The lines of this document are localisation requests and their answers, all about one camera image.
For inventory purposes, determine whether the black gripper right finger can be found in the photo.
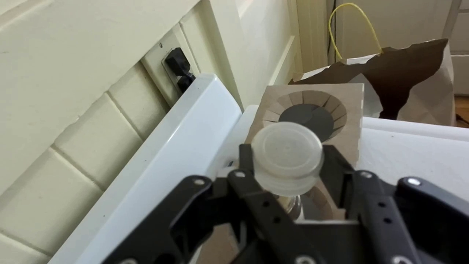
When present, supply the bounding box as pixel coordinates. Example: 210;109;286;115
321;144;469;264

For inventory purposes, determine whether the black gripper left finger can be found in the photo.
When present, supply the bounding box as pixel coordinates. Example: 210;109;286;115
101;144;301;264

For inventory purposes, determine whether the clear plastic lid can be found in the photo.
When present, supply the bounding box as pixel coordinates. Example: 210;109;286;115
249;122;325;197

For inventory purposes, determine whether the small glass bottle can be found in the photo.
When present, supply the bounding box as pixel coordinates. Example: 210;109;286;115
273;193;306;222

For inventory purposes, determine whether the white cutting board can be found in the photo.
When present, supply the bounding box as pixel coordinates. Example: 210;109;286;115
224;105;469;203

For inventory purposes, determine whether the white gas stove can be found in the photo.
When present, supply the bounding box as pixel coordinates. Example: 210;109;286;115
48;73;246;264

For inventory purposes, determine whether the brown cardboard holder box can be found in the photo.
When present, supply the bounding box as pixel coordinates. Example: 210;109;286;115
195;81;366;264

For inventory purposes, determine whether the brown paper bag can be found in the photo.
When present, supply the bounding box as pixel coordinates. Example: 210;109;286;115
292;37;459;128

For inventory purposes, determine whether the black power plug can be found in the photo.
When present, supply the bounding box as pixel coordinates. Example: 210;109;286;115
163;46;196;95

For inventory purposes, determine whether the cream wall outlet plate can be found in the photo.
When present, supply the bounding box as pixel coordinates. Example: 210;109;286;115
141;29;196;108

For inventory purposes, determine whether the yellow cord loop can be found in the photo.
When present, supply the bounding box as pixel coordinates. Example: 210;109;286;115
327;0;384;65

